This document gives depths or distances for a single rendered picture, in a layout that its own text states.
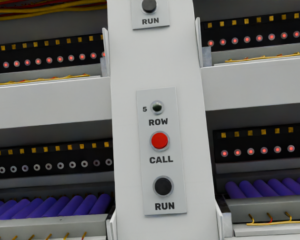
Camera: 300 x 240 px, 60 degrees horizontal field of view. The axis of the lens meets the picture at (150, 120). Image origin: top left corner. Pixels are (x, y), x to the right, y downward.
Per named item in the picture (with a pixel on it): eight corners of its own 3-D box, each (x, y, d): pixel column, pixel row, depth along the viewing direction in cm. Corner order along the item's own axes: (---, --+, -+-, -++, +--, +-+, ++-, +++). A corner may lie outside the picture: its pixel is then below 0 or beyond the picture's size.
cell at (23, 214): (45, 209, 40) (21, 231, 33) (33, 209, 40) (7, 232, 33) (43, 197, 39) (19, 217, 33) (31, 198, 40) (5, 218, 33)
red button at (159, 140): (168, 148, 25) (167, 131, 25) (152, 149, 25) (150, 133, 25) (168, 149, 26) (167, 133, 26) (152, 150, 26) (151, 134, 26)
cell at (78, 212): (98, 205, 39) (84, 228, 33) (86, 206, 39) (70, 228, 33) (96, 194, 39) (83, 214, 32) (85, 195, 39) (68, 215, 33)
